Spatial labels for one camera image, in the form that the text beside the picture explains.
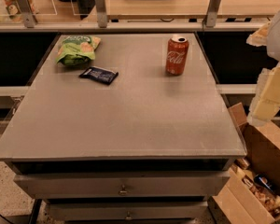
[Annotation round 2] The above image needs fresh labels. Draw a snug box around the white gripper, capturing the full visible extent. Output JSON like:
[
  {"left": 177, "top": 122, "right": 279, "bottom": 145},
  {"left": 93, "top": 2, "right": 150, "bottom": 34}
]
[{"left": 246, "top": 10, "right": 280, "bottom": 126}]

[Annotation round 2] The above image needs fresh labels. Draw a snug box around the lower grey drawer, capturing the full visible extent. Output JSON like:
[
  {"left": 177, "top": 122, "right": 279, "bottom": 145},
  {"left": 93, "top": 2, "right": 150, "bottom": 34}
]
[{"left": 46, "top": 202, "right": 207, "bottom": 221}]

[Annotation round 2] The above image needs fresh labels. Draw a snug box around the metal bracket post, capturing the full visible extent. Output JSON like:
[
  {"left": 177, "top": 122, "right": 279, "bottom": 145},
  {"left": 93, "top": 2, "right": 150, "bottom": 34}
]
[
  {"left": 94, "top": 0, "right": 108, "bottom": 28},
  {"left": 16, "top": 0, "right": 36, "bottom": 28},
  {"left": 204, "top": 0, "right": 221, "bottom": 27}
]

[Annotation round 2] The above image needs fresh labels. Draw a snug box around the green chip bag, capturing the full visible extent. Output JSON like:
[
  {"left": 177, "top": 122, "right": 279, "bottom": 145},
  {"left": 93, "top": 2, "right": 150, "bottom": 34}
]
[{"left": 56, "top": 35, "right": 101, "bottom": 66}]

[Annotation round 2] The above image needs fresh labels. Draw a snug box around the right metal bracket post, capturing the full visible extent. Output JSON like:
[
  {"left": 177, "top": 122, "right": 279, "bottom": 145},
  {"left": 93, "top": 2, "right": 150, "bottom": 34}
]
[{"left": 204, "top": 0, "right": 221, "bottom": 27}]

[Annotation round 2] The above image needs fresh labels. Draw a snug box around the open cardboard box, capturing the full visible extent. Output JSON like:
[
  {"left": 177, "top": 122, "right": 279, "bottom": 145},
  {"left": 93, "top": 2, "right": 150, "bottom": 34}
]
[{"left": 211, "top": 104, "right": 280, "bottom": 224}]

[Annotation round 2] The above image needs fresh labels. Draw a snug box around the dark blue rxbar wrapper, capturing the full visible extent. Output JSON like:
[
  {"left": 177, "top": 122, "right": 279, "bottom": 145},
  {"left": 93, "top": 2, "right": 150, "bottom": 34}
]
[{"left": 79, "top": 66, "right": 119, "bottom": 85}]

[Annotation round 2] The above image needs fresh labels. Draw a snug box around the upper grey drawer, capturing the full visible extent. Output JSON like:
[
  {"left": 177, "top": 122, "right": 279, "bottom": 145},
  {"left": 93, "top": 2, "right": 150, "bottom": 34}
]
[{"left": 14, "top": 172, "right": 230, "bottom": 200}]

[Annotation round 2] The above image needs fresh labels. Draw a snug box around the middle metal bracket post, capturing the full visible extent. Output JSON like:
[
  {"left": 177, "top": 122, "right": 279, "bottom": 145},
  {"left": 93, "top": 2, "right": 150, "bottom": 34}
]
[{"left": 94, "top": 0, "right": 108, "bottom": 28}]

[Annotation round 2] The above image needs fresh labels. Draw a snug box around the left metal bracket post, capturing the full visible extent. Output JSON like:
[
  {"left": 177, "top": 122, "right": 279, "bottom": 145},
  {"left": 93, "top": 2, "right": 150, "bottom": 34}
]
[{"left": 16, "top": 0, "right": 36, "bottom": 28}]

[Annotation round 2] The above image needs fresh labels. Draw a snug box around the grey drawer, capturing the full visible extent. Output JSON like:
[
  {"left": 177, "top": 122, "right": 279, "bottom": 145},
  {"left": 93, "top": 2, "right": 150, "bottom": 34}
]
[
  {"left": 46, "top": 202, "right": 207, "bottom": 221},
  {"left": 14, "top": 172, "right": 230, "bottom": 200}
]

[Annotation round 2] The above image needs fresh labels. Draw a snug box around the blue pepsi can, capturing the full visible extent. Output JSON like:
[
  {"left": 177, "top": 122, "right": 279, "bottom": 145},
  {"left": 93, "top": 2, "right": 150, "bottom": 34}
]
[{"left": 254, "top": 175, "right": 273, "bottom": 191}]

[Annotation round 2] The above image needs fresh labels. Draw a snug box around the red coke can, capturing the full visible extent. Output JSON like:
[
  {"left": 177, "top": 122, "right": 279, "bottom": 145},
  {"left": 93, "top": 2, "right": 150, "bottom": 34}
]
[{"left": 166, "top": 35, "right": 189, "bottom": 76}]

